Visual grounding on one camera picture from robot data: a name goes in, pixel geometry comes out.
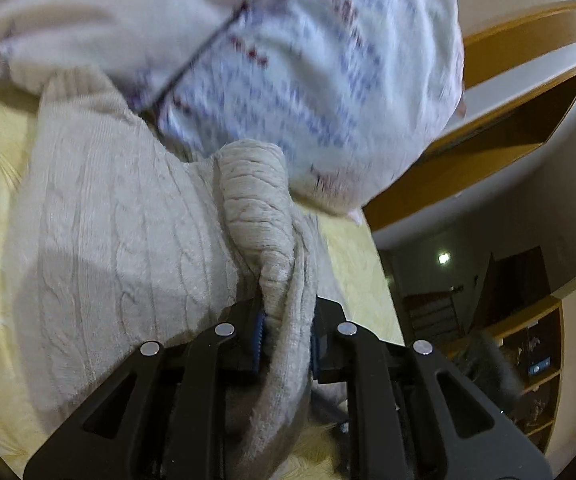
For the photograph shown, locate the beige cable knit sweater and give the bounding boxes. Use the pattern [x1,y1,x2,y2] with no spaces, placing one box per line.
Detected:
[3,68,343,479]

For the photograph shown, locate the wooden bookshelf unit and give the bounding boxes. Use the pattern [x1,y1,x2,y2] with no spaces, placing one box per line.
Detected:
[447,294,566,456]

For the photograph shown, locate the yellow patterned bedsheet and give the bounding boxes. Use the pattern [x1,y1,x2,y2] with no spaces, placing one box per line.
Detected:
[0,88,404,474]

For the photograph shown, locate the blue floral tree pillow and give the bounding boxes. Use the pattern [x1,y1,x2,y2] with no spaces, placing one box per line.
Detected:
[153,0,464,216]

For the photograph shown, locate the pink floral pillow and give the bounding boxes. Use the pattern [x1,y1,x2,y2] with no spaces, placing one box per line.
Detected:
[0,0,245,110]

